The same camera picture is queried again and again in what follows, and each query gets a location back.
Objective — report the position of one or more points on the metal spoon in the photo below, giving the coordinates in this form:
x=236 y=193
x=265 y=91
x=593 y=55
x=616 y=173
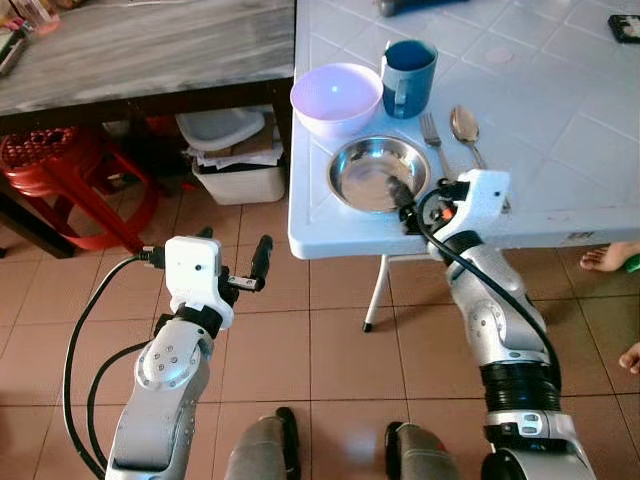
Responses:
x=464 y=125

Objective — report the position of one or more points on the dark tool on wood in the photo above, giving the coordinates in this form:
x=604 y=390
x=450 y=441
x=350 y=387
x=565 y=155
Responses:
x=12 y=52

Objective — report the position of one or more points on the white plastic folding table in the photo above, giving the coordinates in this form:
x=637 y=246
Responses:
x=550 y=130

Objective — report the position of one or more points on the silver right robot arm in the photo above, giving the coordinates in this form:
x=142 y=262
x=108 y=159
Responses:
x=505 y=320

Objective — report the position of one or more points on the grey robot right leg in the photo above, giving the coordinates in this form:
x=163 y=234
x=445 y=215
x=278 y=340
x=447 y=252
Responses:
x=425 y=455

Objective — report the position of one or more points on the stainless steel bowl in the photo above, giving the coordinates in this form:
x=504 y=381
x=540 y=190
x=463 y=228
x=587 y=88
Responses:
x=362 y=170

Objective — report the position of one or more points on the white plastic storage bin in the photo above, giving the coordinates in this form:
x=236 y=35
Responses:
x=240 y=185

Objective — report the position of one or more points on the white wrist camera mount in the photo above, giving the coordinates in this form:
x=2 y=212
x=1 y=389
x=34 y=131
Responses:
x=485 y=200
x=192 y=272

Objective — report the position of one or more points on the grey wooden table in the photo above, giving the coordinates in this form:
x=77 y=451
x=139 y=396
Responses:
x=150 y=50

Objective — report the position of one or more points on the dark blue flat object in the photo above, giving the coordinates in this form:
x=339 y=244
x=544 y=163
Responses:
x=425 y=6

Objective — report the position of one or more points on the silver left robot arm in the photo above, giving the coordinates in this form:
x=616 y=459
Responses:
x=165 y=390

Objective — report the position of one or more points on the pink cup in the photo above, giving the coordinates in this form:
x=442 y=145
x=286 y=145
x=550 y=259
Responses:
x=38 y=14

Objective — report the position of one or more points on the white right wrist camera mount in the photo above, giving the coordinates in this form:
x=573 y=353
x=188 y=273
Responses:
x=485 y=200

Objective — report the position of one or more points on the blue mug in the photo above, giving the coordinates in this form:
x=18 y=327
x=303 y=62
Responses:
x=412 y=80

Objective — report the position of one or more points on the grey robot left leg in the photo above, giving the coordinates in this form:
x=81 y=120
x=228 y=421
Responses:
x=258 y=450

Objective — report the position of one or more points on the red plastic stool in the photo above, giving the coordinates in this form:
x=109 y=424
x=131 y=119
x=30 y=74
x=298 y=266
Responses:
x=50 y=160

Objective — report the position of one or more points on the green slipper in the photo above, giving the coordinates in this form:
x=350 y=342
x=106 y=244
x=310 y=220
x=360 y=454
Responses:
x=633 y=264

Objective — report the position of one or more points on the grey robot leg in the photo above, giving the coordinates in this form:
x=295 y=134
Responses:
x=258 y=450
x=425 y=455

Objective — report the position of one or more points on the white plastic basin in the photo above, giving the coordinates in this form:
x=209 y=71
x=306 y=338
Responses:
x=220 y=125

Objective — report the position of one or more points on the light purple plastic bowl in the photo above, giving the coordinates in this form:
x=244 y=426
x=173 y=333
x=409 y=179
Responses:
x=335 y=95

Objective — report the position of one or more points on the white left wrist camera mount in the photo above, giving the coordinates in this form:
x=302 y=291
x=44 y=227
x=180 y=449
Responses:
x=192 y=272

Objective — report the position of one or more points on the metal fork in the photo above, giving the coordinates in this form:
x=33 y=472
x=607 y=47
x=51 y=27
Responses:
x=432 y=140

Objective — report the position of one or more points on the person's bare foot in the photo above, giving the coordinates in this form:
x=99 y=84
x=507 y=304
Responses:
x=631 y=358
x=605 y=258

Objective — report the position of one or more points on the black phone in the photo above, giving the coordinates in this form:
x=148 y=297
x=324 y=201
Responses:
x=626 y=28

